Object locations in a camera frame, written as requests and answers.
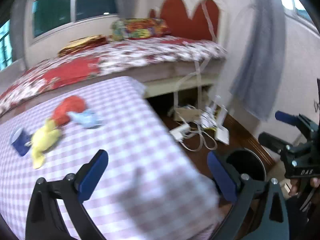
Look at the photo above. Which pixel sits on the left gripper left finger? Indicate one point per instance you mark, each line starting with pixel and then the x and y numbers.
pixel 44 219

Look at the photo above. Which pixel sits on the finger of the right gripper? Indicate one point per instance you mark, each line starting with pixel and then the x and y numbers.
pixel 303 123
pixel 271 142

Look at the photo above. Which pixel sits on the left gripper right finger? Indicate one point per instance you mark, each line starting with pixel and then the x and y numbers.
pixel 270 219

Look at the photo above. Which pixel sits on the yellow cloth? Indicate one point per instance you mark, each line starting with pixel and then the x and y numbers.
pixel 43 139

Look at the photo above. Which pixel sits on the blue paper cup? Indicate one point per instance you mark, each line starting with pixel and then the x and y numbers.
pixel 21 141

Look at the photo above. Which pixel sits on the light blue face mask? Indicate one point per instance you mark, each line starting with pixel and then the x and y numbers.
pixel 87 118

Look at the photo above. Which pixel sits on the black trash bin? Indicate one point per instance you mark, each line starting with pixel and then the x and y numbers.
pixel 248 162

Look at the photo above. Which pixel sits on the person's right hand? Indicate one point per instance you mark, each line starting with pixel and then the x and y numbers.
pixel 297 185

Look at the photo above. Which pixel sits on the white router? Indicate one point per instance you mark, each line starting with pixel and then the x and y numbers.
pixel 221 133

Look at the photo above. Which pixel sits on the white power strip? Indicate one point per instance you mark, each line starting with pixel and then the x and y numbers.
pixel 179 132

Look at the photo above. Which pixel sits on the pink checkered tablecloth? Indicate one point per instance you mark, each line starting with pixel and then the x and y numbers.
pixel 145 187

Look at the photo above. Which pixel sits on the cardboard box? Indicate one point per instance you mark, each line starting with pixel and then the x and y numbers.
pixel 187 114

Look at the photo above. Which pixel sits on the red plastic bag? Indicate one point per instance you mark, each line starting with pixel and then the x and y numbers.
pixel 70 104

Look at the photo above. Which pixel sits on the red heart headboard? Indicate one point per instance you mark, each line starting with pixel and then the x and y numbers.
pixel 202 24

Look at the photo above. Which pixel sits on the floral red bedspread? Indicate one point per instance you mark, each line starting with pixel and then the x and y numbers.
pixel 104 60

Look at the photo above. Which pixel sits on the folded yellow red blanket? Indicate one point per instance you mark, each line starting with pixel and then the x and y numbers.
pixel 83 44

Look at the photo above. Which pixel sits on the colourful patterned pillow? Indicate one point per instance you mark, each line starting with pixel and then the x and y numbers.
pixel 139 28

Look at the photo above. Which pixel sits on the grey curtain near wall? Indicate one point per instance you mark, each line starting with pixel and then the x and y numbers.
pixel 257 82

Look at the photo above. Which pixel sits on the window with white frame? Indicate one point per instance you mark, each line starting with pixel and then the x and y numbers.
pixel 49 16

